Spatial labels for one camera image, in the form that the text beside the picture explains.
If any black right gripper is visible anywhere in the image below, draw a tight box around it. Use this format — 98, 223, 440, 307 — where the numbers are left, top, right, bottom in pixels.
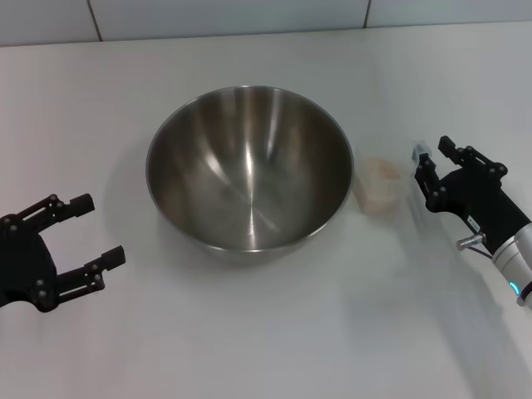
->
411, 135, 532, 255

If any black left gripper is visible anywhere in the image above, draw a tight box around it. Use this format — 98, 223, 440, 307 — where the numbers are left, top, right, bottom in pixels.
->
0, 193, 126, 313

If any large stainless steel bowl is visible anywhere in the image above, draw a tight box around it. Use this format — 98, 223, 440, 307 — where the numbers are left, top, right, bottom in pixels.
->
145, 84, 355, 267

